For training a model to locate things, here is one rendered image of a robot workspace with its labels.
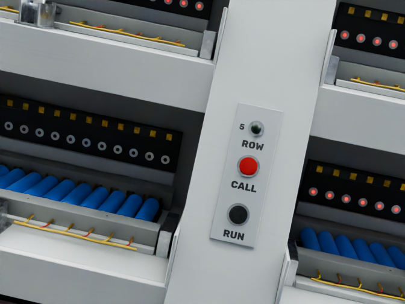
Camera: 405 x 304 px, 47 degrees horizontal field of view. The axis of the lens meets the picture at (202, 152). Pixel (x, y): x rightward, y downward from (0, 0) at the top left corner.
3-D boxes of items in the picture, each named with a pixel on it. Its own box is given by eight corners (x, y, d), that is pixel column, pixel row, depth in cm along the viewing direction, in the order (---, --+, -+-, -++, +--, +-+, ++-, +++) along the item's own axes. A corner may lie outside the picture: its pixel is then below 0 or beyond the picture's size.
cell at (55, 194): (74, 195, 56) (52, 215, 49) (59, 192, 56) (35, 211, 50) (76, 181, 55) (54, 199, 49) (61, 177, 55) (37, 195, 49)
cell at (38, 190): (58, 191, 56) (34, 211, 50) (43, 188, 56) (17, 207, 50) (59, 177, 55) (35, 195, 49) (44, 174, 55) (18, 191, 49)
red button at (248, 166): (255, 177, 41) (259, 158, 41) (237, 173, 41) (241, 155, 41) (254, 177, 42) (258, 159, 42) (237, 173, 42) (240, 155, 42)
